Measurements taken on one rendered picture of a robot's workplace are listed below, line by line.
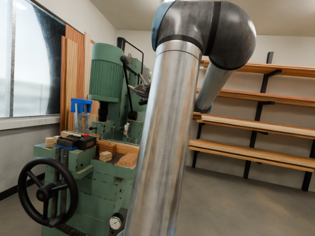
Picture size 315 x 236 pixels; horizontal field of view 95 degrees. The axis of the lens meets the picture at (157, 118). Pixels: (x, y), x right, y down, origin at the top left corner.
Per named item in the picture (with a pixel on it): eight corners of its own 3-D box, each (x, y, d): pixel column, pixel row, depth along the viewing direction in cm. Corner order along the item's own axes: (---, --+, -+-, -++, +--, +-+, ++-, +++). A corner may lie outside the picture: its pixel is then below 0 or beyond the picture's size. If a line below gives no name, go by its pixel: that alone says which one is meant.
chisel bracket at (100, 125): (90, 135, 86) (91, 121, 85) (104, 131, 100) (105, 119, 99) (101, 137, 84) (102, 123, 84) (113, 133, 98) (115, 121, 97)
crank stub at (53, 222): (45, 225, 51) (49, 221, 51) (60, 214, 57) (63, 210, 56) (50, 231, 51) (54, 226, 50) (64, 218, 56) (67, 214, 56)
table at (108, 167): (12, 161, 73) (12, 150, 72) (63, 145, 102) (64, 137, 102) (123, 192, 60) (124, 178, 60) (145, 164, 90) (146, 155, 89)
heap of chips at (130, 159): (115, 164, 72) (116, 157, 71) (126, 155, 85) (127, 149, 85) (131, 167, 70) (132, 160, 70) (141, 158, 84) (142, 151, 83)
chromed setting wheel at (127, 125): (121, 139, 95) (123, 121, 94) (129, 136, 107) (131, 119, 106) (125, 140, 94) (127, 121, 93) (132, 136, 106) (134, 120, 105)
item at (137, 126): (126, 136, 103) (128, 120, 102) (130, 135, 110) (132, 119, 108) (139, 139, 101) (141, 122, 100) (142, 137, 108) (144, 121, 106)
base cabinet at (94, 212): (36, 290, 88) (42, 180, 81) (96, 218, 145) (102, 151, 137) (101, 322, 79) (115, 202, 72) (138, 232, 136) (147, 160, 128)
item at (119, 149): (74, 143, 94) (74, 136, 93) (76, 142, 96) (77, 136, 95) (153, 160, 83) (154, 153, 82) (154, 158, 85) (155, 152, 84)
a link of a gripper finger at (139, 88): (132, 78, 68) (148, 84, 73) (126, 86, 71) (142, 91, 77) (133, 84, 66) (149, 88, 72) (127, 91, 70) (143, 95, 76)
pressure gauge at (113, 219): (107, 231, 67) (109, 215, 66) (111, 224, 71) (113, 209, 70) (119, 235, 66) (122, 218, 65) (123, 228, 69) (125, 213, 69)
